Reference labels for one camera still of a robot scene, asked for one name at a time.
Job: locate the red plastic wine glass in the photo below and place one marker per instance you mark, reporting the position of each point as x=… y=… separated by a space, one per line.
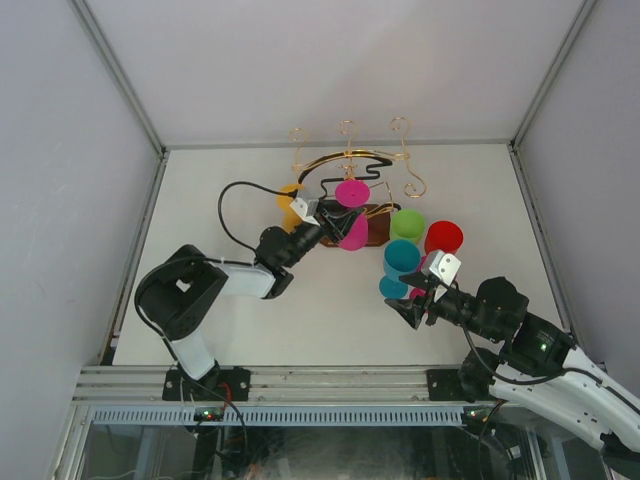
x=443 y=235

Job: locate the orange plastic wine glass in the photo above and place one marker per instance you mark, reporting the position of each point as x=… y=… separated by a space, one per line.
x=290 y=219

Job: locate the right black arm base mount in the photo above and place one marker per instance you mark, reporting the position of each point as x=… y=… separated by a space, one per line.
x=444 y=385

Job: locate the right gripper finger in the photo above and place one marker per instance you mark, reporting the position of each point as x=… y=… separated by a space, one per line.
x=419 y=280
x=412 y=311

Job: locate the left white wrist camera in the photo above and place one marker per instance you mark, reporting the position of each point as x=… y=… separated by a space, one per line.
x=305 y=208

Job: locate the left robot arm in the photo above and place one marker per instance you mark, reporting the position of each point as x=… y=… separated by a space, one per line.
x=174 y=298

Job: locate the gold wire wine glass rack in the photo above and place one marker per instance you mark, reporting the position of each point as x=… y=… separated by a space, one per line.
x=361 y=169

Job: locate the pink plastic wine glass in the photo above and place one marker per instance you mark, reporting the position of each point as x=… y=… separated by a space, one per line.
x=354 y=194
x=415 y=292

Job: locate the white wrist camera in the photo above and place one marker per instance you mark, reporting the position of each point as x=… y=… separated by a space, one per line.
x=305 y=208
x=444 y=266

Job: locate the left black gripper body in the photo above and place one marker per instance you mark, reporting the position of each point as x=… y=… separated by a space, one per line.
x=327 y=226

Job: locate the green plastic wine glass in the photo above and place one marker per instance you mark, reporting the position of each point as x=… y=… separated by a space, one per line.
x=407 y=224

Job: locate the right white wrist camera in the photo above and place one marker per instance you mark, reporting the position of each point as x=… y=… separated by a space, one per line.
x=444 y=266

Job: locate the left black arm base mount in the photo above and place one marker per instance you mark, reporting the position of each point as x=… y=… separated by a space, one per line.
x=222 y=384

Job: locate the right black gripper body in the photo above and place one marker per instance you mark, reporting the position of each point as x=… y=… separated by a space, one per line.
x=438 y=308

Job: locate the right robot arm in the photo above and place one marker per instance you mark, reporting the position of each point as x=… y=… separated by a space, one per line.
x=539 y=366

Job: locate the grey slotted cable duct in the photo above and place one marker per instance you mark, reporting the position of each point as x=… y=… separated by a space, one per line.
x=288 y=416

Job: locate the blue plastic wine glass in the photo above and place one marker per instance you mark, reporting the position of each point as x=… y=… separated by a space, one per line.
x=400 y=258

